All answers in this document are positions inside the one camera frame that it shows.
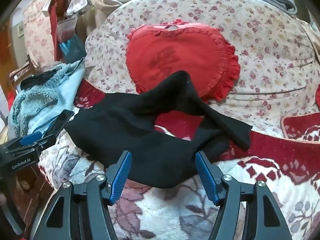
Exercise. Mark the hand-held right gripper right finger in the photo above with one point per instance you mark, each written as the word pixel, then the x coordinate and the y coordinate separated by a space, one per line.
pixel 207 178

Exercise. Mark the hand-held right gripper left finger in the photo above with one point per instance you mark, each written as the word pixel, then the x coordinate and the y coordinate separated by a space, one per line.
pixel 119 178

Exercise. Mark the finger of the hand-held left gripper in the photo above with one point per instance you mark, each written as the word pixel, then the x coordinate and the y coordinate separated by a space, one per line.
pixel 30 138
pixel 61 123

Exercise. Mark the black pants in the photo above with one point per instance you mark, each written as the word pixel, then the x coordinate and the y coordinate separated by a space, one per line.
pixel 140 140

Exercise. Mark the light blue fleece garment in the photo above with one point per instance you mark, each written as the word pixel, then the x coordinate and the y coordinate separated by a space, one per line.
pixel 32 95

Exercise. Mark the red and white plush blanket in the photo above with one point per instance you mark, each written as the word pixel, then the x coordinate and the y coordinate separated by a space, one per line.
pixel 175 210

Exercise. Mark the black cloth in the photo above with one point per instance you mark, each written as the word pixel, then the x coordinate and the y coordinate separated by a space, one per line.
pixel 37 78

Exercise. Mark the wooden chair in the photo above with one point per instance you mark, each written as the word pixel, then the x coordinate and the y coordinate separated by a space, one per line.
pixel 15 76

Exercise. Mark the blue plastic bag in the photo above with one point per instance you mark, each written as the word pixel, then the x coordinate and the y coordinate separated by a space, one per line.
pixel 72 47

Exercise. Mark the clear plastic bag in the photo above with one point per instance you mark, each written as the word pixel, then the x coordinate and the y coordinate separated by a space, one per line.
pixel 66 28

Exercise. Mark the pink floral pillow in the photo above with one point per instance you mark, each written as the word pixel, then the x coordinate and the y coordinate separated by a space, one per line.
pixel 37 30

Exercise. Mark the red hanging garment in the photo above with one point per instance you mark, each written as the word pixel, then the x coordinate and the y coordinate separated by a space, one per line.
pixel 53 17

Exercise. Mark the red cushion with cream trim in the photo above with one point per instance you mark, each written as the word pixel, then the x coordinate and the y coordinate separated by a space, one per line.
pixel 302 127

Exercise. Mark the silver plastic bag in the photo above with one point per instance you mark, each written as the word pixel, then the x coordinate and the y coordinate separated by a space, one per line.
pixel 76 5

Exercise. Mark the red heart-shaped ruffled pillow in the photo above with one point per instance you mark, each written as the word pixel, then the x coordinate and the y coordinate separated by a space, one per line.
pixel 170 55

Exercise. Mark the floral print quilt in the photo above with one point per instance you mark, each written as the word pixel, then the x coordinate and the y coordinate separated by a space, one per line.
pixel 262 55

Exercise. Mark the grey garment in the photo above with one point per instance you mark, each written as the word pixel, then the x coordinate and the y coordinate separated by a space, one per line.
pixel 275 1

